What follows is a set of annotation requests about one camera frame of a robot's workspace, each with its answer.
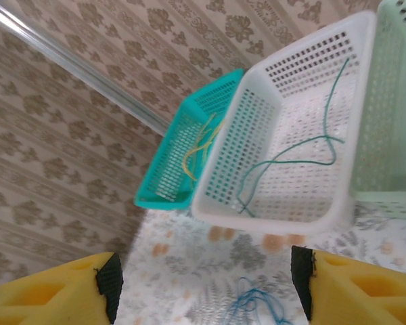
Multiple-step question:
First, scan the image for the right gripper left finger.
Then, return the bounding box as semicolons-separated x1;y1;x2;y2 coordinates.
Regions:
0;252;125;325

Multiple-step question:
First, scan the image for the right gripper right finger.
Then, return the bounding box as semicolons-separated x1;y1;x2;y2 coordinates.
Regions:
290;245;406;325

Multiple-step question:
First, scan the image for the thin blue cable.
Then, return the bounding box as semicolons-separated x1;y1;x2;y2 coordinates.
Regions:
223;277;275;325
256;287;294;325

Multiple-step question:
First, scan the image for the thin green cable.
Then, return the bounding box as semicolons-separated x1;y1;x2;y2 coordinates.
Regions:
238;133;344;219
236;57;351;209

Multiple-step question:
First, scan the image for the thin yellow cable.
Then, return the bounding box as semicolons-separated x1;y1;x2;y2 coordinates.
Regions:
182;113;217;180
196;120;226;163

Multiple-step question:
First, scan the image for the white plastic basket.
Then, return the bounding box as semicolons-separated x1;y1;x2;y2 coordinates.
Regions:
191;12;378;236

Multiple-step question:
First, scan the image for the teal plastic basket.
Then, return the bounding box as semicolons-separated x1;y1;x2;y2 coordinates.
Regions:
133;68;246;211

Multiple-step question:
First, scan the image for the aluminium frame post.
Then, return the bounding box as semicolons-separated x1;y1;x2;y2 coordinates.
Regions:
0;0;172;136

